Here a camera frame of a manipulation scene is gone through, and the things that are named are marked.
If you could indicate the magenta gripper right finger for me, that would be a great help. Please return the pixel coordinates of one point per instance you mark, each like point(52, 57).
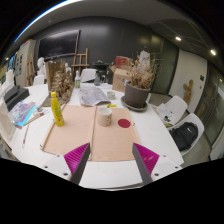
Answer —
point(146, 161)

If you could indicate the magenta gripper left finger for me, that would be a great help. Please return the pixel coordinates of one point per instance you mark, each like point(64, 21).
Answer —
point(76, 161)

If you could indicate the left tan cloth mat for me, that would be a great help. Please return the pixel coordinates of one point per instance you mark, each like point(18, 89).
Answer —
point(76, 131)

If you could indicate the yellow drink bottle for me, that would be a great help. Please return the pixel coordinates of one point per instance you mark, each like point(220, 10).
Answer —
point(56, 109)

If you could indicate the red round coaster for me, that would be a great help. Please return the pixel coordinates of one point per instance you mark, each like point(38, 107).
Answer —
point(124, 123)

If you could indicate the black backpack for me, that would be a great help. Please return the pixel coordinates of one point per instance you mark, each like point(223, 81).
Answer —
point(184, 135)

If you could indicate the beige paper cup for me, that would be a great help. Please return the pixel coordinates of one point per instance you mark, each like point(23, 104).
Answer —
point(104, 117)

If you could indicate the grey pot saucer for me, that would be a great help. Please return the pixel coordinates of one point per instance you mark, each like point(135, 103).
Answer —
point(143, 108)

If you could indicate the white chair with papers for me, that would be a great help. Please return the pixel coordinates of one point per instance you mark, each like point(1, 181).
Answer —
point(172, 111)

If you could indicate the red-tipped white brush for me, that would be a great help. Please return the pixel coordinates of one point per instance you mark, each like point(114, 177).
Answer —
point(25, 136)

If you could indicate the white chair with backpack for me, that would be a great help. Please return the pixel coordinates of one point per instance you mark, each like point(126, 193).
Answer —
point(194, 119)

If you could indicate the yellow marker pen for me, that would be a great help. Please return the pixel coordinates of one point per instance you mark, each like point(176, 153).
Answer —
point(109, 105)

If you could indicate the grey plant pot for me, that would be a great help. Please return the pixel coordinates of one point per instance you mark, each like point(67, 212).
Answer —
point(135, 97)

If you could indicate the printed newspaper sheet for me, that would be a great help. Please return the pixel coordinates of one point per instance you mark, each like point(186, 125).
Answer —
point(91, 96)

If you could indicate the colourful painted sheet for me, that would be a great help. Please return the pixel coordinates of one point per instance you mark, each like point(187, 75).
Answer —
point(21, 112)

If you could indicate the clear spray bottle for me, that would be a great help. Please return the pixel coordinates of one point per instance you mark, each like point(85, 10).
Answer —
point(77, 79)

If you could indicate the wooden figure mannequin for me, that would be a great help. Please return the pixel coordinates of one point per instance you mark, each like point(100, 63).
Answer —
point(187, 93)

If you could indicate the dried brown plant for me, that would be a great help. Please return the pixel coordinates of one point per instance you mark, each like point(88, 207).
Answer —
point(144, 71)

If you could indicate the cardboard box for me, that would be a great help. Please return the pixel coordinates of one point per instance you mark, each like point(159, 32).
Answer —
point(120, 77)

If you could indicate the white plaster bust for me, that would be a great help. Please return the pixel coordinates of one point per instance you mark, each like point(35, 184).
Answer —
point(41, 67)

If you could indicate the wooden easel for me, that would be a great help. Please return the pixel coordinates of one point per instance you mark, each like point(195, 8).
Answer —
point(80, 61)

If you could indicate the black wall screen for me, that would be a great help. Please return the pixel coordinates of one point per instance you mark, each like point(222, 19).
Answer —
point(59, 44)

